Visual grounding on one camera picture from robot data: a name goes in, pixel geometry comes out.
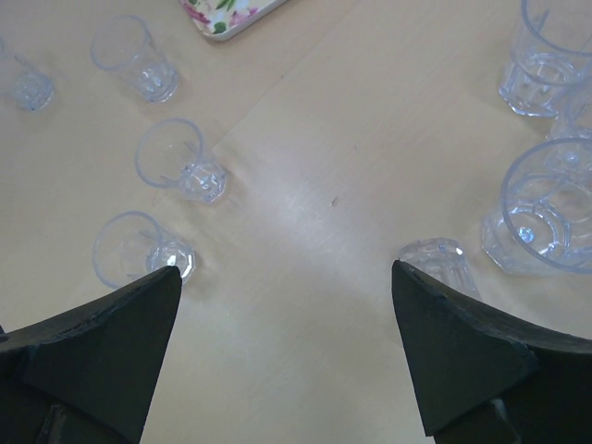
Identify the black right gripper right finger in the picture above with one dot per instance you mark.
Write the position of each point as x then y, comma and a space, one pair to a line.
481, 375

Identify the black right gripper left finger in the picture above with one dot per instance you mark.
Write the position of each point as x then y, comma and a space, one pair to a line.
88, 375

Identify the small clear glass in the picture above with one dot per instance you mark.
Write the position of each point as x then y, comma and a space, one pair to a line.
23, 83
125, 48
573, 121
172, 155
133, 244

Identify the floral patterned tray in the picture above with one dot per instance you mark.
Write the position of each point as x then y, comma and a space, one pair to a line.
220, 20

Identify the clear glass lying sideways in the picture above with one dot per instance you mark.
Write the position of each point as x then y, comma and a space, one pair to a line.
444, 260

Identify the clear faceted tumbler front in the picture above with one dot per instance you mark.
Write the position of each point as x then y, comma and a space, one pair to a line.
541, 223

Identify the small clear glass behind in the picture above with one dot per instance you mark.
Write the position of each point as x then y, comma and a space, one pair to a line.
573, 121

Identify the large clear faceted tumbler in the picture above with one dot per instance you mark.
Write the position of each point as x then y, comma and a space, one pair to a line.
550, 54

